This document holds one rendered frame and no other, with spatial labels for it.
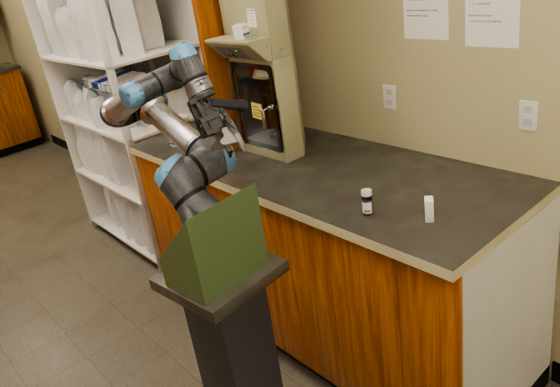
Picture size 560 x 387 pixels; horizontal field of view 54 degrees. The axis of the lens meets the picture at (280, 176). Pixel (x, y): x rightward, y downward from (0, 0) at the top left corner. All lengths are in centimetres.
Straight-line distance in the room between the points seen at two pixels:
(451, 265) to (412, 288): 21
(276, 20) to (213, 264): 115
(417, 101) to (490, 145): 36
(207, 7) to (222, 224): 128
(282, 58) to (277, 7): 21
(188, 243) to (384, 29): 137
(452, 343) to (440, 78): 106
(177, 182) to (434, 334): 95
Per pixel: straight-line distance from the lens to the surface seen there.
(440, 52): 231
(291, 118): 245
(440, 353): 192
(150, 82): 163
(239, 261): 165
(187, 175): 168
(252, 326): 182
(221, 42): 241
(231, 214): 158
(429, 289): 179
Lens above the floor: 186
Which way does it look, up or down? 23 degrees down
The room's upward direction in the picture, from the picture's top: 9 degrees counter-clockwise
